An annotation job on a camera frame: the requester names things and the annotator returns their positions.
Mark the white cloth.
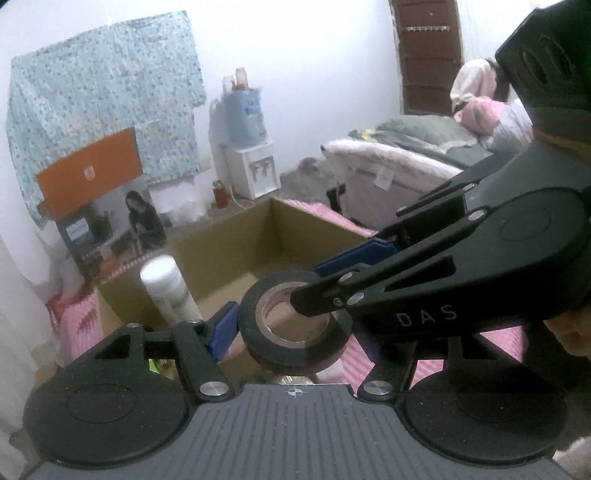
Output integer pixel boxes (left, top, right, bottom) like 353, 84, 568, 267
0, 233, 63, 444

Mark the brown door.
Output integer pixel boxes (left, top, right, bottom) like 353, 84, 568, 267
392, 0, 464, 116

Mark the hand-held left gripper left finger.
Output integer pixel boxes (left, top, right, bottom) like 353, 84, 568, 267
88, 302, 239, 402

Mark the floral cloth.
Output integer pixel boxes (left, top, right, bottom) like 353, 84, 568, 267
7, 9, 206, 227

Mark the white cable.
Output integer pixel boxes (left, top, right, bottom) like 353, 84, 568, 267
229, 187, 254, 212

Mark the black tape roll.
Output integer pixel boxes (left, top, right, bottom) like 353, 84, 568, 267
239, 270, 354, 376

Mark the blue water jug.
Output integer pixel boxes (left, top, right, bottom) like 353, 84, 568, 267
222, 88, 269, 146

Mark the grey blanket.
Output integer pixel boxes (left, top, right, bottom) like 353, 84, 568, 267
348, 115, 495, 168

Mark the white bottle with green label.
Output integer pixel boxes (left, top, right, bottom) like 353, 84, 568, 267
140, 256, 204, 326

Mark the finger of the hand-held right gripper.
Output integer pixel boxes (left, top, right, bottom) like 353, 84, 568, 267
314, 178, 481, 278
291, 210, 485, 318

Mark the white water dispenser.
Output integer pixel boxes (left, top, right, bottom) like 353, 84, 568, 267
225, 141, 281, 200

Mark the white bed mattress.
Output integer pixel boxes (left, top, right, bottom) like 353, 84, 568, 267
321, 138, 462, 230

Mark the printed appliance box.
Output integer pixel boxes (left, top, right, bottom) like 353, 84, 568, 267
36, 127, 168, 280

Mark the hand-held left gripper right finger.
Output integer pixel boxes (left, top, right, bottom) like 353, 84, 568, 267
363, 339, 525, 402

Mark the person's right hand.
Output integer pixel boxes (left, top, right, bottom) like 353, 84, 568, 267
547, 307, 591, 358

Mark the brown cardboard box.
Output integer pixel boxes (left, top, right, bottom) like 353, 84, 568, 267
95, 196, 384, 386

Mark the white plastic bag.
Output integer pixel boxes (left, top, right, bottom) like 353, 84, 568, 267
154, 181, 217, 228

